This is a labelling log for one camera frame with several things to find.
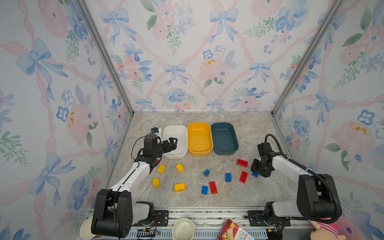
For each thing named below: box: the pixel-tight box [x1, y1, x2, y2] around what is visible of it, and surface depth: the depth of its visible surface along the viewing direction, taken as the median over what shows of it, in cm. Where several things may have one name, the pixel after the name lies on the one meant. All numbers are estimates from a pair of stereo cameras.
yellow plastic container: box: [187, 122, 214, 156], surface depth 105 cm
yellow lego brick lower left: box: [152, 178, 160, 188], surface depth 84 cm
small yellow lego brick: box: [175, 163, 185, 174], surface depth 91 cm
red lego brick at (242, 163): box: [236, 158, 249, 168], surface depth 94 cm
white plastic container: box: [162, 125, 188, 159], surface depth 105 cm
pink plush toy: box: [308, 219, 347, 240], surface depth 67 cm
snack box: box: [217, 218, 255, 240], surface depth 69 cm
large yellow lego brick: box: [174, 183, 187, 193], surface depth 83 cm
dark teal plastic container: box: [210, 122, 239, 156], surface depth 106 cm
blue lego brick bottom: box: [201, 185, 209, 195], surface depth 84 cm
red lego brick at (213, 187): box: [209, 181, 218, 195], surface depth 84 cm
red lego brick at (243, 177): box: [239, 171, 248, 184], surface depth 88 cm
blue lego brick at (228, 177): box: [225, 173, 232, 183], surface depth 88 cm
